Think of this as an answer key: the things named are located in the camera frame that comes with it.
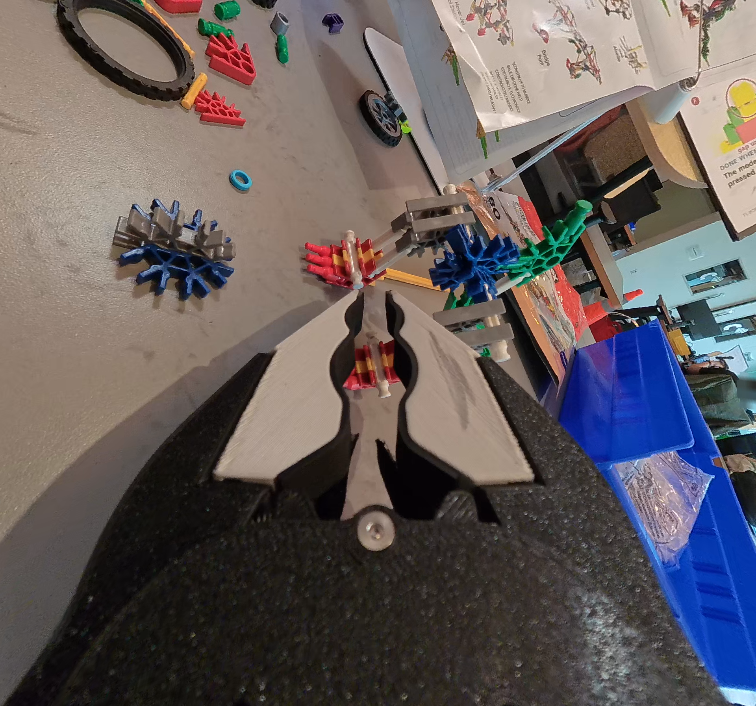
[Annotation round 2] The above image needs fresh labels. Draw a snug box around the round wooden table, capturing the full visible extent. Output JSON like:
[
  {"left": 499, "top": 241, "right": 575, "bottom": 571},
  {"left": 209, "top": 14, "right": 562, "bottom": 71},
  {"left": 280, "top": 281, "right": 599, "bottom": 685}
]
[{"left": 625, "top": 100, "right": 711, "bottom": 191}]

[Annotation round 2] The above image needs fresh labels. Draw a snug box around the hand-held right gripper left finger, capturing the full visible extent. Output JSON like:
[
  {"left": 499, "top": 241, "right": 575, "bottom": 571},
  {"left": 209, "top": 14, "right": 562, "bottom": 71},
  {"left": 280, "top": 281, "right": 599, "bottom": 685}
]
[{"left": 213, "top": 291, "right": 365, "bottom": 521}]

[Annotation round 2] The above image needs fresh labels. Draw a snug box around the large black rubber tire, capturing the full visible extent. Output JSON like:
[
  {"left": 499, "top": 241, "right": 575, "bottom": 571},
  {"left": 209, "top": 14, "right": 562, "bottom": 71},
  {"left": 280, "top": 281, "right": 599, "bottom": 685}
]
[{"left": 56, "top": 0, "right": 197, "bottom": 103}]

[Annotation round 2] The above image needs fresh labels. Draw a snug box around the white booklet stand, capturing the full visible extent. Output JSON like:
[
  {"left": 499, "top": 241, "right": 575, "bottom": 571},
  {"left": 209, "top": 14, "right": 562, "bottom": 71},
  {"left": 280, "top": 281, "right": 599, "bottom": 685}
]
[{"left": 363, "top": 26, "right": 604, "bottom": 194}]

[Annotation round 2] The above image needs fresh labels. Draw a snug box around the model instruction booklet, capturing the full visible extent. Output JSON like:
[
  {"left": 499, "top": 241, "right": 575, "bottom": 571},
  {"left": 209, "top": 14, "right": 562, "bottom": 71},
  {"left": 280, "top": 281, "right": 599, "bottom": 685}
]
[{"left": 374, "top": 0, "right": 658, "bottom": 184}]

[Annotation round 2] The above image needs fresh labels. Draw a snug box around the grey clip connector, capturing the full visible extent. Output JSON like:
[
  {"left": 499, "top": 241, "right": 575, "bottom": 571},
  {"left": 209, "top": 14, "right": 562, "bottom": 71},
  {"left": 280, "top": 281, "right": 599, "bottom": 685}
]
[
  {"left": 112, "top": 213, "right": 151, "bottom": 249},
  {"left": 192, "top": 221, "right": 237, "bottom": 261},
  {"left": 148, "top": 205, "right": 190, "bottom": 243}
]

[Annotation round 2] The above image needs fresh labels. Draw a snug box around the toy kit plastic bag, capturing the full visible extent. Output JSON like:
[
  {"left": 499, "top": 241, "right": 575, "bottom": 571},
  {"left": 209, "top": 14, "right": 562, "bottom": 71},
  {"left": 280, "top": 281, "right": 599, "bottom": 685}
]
[{"left": 460, "top": 185, "right": 593, "bottom": 383}]

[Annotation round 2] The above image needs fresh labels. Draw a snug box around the plain blue plastic bin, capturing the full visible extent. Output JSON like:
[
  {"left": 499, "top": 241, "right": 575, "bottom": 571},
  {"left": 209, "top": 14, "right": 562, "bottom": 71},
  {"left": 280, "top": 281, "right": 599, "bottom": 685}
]
[{"left": 557, "top": 321, "right": 756, "bottom": 706}]

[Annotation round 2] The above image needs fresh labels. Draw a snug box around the blue snowflake connector pair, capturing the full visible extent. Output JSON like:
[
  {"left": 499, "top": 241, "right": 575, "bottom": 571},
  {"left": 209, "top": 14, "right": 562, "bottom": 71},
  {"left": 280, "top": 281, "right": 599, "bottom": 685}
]
[{"left": 111, "top": 197, "right": 237, "bottom": 301}]

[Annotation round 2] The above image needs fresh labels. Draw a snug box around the wide red fan connector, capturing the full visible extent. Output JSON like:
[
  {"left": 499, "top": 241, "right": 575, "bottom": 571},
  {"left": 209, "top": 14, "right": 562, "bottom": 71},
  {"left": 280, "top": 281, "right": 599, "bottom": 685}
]
[{"left": 205, "top": 32, "right": 258, "bottom": 86}]

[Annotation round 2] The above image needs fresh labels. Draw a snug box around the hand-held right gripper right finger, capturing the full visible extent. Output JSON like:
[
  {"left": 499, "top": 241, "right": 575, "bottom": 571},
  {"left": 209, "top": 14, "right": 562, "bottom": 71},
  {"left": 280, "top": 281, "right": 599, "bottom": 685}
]
[{"left": 384, "top": 291, "right": 536, "bottom": 522}]

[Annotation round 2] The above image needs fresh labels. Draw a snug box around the long yellow rod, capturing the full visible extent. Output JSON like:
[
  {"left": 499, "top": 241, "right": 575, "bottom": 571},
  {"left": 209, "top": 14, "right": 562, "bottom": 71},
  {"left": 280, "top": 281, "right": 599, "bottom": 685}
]
[{"left": 383, "top": 268, "right": 442, "bottom": 291}]

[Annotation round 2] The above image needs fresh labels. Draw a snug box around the toy dinosaur model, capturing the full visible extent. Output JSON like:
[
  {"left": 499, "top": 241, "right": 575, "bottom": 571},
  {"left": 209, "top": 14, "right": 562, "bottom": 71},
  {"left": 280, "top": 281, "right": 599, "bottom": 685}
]
[{"left": 304, "top": 199, "right": 594, "bottom": 401}]

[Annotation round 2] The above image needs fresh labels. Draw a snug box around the small white clip holder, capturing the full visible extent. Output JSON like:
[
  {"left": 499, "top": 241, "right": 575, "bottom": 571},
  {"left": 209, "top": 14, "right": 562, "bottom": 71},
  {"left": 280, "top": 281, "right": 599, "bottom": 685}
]
[{"left": 639, "top": 0, "right": 711, "bottom": 126}]

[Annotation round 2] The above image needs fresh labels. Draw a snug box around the small black toy wheel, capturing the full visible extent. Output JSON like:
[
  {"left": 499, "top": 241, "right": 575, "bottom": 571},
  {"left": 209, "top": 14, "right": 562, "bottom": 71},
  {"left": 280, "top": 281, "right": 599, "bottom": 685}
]
[{"left": 358, "top": 89, "right": 406, "bottom": 148}]

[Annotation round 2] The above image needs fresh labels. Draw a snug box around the clear plastic bag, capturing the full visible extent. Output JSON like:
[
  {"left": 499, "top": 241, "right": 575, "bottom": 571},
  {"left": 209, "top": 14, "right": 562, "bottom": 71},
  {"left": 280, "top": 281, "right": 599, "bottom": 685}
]
[{"left": 613, "top": 451, "right": 717, "bottom": 566}]

